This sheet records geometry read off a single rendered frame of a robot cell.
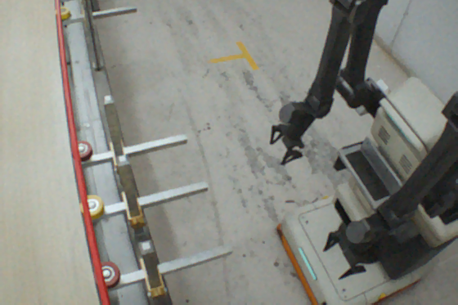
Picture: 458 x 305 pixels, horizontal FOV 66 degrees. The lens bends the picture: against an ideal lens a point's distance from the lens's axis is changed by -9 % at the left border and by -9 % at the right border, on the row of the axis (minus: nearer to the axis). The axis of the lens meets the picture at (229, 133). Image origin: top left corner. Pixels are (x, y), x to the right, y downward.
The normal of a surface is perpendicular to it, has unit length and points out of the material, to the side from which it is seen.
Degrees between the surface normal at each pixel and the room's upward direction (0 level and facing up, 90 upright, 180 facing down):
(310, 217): 0
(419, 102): 42
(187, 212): 0
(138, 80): 0
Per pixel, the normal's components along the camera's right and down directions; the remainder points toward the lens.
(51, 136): 0.09, -0.65
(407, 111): -0.56, -0.32
